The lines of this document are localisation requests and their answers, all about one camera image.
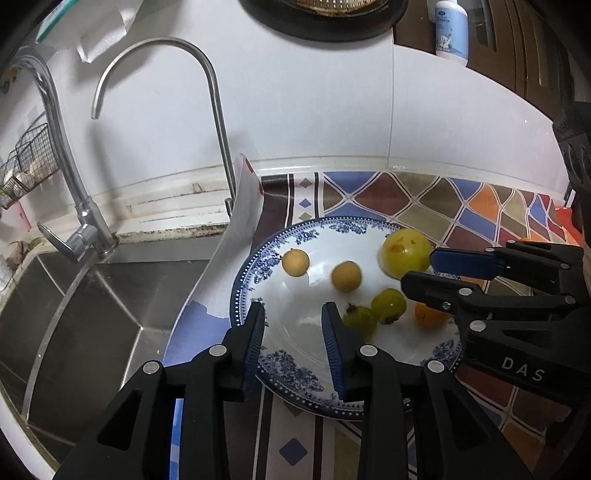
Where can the black frying pan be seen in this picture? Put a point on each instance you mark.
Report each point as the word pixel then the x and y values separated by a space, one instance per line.
pixel 323 27

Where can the stainless steel sink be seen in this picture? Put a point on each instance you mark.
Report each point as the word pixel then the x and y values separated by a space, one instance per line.
pixel 92 323

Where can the blue-rimmed white plate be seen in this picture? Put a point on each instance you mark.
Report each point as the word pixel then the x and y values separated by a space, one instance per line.
pixel 318 258

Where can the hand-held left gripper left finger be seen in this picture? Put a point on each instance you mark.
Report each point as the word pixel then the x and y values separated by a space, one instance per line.
pixel 256 350

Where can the green paper towel pack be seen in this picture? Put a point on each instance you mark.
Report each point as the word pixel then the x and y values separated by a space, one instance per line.
pixel 106 32

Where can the small green tomato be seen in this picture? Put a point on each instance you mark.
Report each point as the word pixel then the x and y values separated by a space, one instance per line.
pixel 360 321
pixel 389 304

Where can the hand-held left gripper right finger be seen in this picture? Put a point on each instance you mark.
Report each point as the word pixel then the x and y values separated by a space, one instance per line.
pixel 332 350

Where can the slim gooseneck faucet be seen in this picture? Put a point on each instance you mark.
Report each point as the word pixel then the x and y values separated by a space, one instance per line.
pixel 224 138

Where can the white pump bottle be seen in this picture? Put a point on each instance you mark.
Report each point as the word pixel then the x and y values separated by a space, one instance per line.
pixel 450 37

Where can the chrome pull-down faucet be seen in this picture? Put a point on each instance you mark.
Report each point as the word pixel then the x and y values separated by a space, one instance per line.
pixel 83 217

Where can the yellow-green bruised apple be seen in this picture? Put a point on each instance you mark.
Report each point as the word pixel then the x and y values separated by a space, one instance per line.
pixel 404 251

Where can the small orange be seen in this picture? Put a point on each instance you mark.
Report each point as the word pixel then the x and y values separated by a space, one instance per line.
pixel 427 317

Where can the dark wooden window frame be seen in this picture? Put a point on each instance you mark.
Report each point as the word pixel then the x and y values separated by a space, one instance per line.
pixel 508 46

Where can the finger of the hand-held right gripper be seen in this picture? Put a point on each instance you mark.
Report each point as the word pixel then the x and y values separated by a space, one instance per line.
pixel 434 288
pixel 461 262

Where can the colourful diamond-pattern tablecloth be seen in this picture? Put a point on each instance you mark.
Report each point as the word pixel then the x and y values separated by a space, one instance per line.
pixel 415 198

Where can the small tan longan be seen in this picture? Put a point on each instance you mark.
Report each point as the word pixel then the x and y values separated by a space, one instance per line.
pixel 295 262
pixel 347 276

